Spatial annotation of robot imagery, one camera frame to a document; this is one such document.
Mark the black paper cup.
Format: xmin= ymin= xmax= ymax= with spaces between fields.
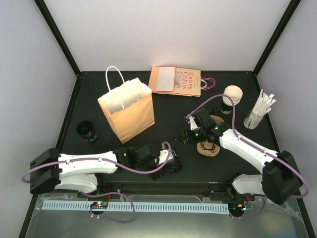
xmin=166 ymin=156 xmax=182 ymax=174
xmin=76 ymin=120 xmax=98 ymax=142

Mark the orange paper bag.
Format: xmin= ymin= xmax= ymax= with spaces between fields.
xmin=98 ymin=66 xmax=155 ymax=144

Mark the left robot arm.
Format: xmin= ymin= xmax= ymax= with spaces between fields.
xmin=23 ymin=145 xmax=175 ymax=198

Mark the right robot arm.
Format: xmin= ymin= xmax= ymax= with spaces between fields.
xmin=179 ymin=108 xmax=303 ymax=205

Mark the stack of black lids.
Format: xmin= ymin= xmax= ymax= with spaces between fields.
xmin=207 ymin=107 xmax=214 ymax=115

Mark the Cakes printed paper bag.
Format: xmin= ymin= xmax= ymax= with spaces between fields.
xmin=162 ymin=67 xmax=216 ymax=97

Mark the orange flat bag stack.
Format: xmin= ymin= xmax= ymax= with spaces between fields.
xmin=148 ymin=66 xmax=176 ymax=93

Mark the stack of paper cups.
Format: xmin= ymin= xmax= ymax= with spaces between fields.
xmin=220 ymin=85 xmax=243 ymax=114

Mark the jar of white stirrers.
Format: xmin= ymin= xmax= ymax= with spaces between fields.
xmin=244 ymin=89 xmax=276 ymax=129

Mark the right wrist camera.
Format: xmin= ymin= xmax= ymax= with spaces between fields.
xmin=186 ymin=115 xmax=199 ymax=131

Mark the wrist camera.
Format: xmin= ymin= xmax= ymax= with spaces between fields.
xmin=157 ymin=149 xmax=178 ymax=166
xmin=186 ymin=115 xmax=199 ymax=131

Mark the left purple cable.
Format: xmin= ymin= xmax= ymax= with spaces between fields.
xmin=21 ymin=141 xmax=172 ymax=224

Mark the purple cable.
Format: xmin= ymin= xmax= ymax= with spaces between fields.
xmin=21 ymin=141 xmax=172 ymax=224
xmin=188 ymin=94 xmax=310 ymax=221

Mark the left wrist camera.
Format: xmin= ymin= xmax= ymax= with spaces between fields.
xmin=157 ymin=149 xmax=178 ymax=166

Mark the light blue cable duct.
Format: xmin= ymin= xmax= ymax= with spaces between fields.
xmin=42 ymin=200 xmax=229 ymax=215

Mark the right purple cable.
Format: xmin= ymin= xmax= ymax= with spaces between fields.
xmin=188 ymin=94 xmax=310 ymax=221

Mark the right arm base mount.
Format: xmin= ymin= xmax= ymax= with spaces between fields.
xmin=205 ymin=183 xmax=255 ymax=202

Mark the black frame post right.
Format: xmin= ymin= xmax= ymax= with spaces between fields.
xmin=253 ymin=0 xmax=301 ymax=76

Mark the black frame post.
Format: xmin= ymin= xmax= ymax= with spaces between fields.
xmin=253 ymin=0 xmax=301 ymax=76
xmin=34 ymin=0 xmax=81 ymax=76

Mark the black frame post left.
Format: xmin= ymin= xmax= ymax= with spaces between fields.
xmin=34 ymin=0 xmax=81 ymax=76

